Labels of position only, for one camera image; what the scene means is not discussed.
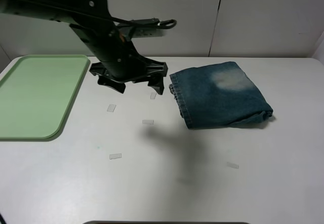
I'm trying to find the clear tape strip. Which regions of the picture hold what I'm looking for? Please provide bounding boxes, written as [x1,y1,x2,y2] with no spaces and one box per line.
[109,153,123,160]
[142,120,154,125]
[150,92,156,100]
[107,104,116,113]

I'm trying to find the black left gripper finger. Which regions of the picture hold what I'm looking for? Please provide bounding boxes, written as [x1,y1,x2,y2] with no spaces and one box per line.
[98,76,126,94]
[148,76,165,95]

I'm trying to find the children's blue denim shorts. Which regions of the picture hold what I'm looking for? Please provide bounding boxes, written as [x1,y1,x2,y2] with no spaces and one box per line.
[169,61,273,130]

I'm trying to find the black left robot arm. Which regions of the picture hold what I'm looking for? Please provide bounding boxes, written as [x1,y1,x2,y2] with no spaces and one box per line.
[1,0,177,95]

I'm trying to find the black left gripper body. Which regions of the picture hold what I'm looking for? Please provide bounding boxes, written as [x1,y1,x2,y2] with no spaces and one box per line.
[90,49,168,82]

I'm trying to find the light green plastic tray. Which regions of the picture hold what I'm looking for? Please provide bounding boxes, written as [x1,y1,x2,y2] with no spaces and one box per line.
[1,55,90,140]

